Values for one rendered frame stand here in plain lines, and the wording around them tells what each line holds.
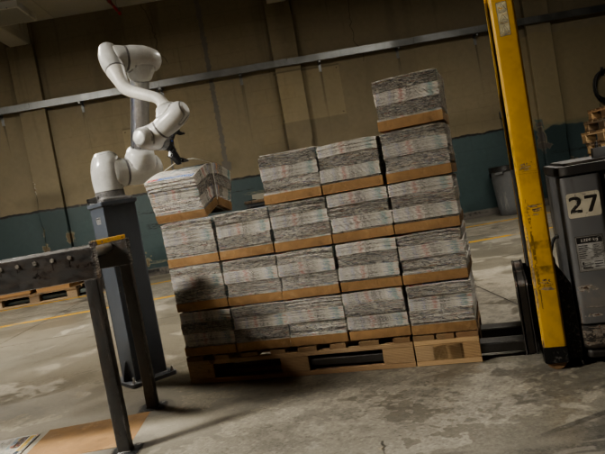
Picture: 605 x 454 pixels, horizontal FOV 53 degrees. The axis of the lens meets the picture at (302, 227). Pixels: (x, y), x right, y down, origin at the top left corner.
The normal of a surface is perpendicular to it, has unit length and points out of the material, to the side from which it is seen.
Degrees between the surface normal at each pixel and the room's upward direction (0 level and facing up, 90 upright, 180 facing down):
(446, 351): 90
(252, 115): 90
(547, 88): 90
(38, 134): 90
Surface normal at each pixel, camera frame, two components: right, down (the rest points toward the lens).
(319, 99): 0.04, 0.04
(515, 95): -0.30, 0.11
